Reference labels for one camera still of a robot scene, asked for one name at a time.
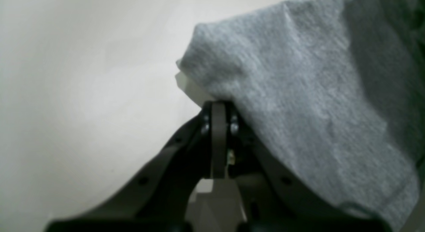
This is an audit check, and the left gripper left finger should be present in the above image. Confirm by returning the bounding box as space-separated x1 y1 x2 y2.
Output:
46 102 220 232

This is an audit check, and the grey T-shirt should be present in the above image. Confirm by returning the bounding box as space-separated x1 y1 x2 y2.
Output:
177 0 425 232

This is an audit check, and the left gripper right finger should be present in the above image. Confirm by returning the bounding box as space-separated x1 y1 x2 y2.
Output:
219 101 390 232

